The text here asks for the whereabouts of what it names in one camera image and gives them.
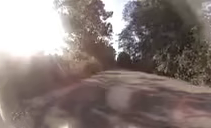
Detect dense roadside trees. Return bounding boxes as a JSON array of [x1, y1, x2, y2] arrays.
[[116, 0, 211, 88]]

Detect grey asphalt road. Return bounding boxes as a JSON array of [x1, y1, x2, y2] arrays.
[[12, 68, 211, 128]]

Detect tall roadside trees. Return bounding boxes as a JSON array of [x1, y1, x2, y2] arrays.
[[54, 0, 118, 71]]

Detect dry brown bushes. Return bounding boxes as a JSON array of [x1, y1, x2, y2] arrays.
[[0, 49, 105, 113]]

